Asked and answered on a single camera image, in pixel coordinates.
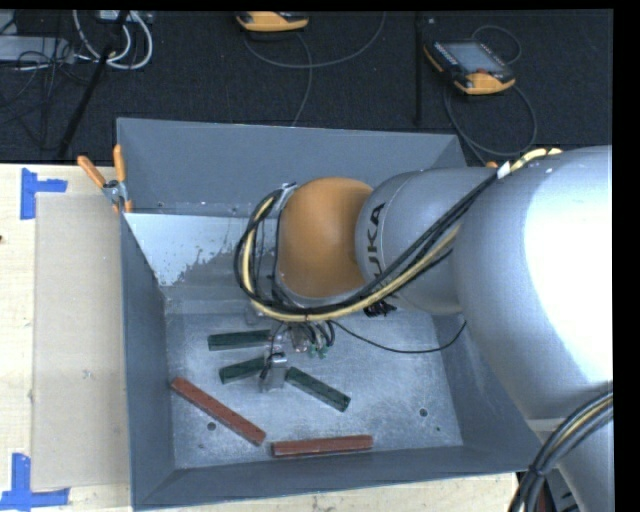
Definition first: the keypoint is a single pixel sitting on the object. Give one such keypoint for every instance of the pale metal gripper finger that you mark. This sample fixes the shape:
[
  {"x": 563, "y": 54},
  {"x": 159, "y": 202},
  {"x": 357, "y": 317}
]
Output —
[
  {"x": 279, "y": 372},
  {"x": 266, "y": 382}
]

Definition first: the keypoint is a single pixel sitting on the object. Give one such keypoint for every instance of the dark green flat block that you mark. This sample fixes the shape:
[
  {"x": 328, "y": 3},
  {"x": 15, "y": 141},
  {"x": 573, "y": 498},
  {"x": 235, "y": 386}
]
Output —
[
  {"x": 241, "y": 370},
  {"x": 240, "y": 340},
  {"x": 320, "y": 390}
]

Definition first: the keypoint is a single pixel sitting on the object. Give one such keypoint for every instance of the red-brown flat block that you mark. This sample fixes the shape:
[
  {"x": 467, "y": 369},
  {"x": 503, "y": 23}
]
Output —
[
  {"x": 220, "y": 412},
  {"x": 322, "y": 445}
]

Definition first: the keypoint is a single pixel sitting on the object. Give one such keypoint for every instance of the grey metal bin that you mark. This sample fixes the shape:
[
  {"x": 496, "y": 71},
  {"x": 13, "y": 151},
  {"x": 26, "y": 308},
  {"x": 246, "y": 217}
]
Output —
[{"x": 390, "y": 400}]

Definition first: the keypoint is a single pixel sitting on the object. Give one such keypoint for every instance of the pale cardboard board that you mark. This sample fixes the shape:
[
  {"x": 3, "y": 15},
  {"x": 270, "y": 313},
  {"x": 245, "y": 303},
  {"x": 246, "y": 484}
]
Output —
[{"x": 75, "y": 325}]

